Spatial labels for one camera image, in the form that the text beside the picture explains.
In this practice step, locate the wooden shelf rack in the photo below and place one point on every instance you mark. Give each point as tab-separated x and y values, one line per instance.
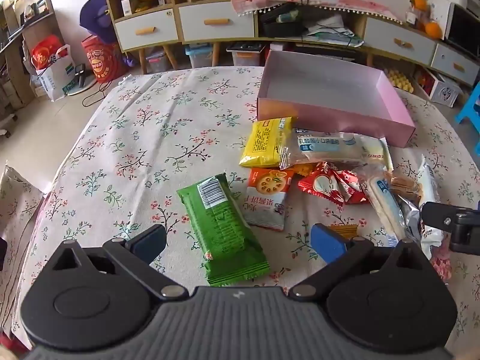
37	18

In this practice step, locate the white shopping bag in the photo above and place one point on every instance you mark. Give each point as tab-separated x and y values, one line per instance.
56	80

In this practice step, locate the blue lidded storage bin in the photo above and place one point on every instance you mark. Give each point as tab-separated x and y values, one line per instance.
198	56

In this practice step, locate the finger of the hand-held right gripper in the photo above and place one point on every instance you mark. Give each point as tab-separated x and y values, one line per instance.
437	217

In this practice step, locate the pink cardboard box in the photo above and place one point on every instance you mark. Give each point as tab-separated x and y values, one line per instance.
322	82

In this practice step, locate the clear bin pink contents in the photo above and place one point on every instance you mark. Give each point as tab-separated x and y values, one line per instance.
159	62

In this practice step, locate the orange fruit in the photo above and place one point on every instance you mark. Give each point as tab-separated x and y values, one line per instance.
419	2
433	30

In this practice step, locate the floral tablecloth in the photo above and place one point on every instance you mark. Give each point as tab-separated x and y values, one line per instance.
150	138

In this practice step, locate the purple hat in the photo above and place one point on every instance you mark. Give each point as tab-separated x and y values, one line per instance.
97	18

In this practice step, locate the white and silver snack packet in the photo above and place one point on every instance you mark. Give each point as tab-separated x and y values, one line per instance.
427	187

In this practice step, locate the white carton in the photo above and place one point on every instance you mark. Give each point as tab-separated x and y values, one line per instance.
126	5

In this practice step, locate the yellow egg tray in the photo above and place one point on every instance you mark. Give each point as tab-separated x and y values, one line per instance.
399	80

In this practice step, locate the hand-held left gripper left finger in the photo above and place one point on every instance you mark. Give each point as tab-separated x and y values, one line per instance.
150	242

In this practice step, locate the blue plastic stool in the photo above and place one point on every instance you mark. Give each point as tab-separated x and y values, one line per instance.
470	105

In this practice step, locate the black case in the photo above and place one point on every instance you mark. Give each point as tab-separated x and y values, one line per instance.
277	26

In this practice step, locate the white emblem box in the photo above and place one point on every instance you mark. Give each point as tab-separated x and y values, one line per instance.
446	92

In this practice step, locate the pale yellow silver-edged packet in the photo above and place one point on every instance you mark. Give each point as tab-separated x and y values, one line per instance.
377	150

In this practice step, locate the green snack packet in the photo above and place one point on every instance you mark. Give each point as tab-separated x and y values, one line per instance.
221	225

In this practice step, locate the clear bin black lid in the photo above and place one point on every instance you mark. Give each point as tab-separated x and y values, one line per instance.
245	56

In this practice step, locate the small red snack packet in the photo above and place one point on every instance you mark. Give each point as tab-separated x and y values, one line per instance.
352	189

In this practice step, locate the floral cloth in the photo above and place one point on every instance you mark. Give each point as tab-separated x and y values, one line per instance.
17	213

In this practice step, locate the black microwave oven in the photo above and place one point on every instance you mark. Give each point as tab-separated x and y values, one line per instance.
463	30

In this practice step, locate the small orange snack packet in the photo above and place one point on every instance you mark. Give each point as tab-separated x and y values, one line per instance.
305	168

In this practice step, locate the pile of papers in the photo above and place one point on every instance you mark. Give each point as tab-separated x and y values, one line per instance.
330	30

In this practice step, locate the red patterned box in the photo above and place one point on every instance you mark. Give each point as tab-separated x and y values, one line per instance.
423	82

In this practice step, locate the yellow snack packet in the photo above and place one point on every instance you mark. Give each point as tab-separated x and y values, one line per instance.
262	142

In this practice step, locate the clear bread packet blue label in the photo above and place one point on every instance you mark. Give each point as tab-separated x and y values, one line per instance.
326	146

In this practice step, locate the large red snack packet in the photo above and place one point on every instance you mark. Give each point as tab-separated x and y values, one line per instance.
320	185

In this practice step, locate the white round stand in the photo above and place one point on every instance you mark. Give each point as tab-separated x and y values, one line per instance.
80	82

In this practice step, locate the brown wafer packet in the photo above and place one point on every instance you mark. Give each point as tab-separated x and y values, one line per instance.
407	187

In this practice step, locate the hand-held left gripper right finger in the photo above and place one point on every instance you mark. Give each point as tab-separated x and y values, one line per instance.
328	242

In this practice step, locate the red gift bag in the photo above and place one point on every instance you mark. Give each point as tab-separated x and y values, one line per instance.
45	54

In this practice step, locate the orange and white cracker packet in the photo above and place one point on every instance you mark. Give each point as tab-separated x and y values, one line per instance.
268	195

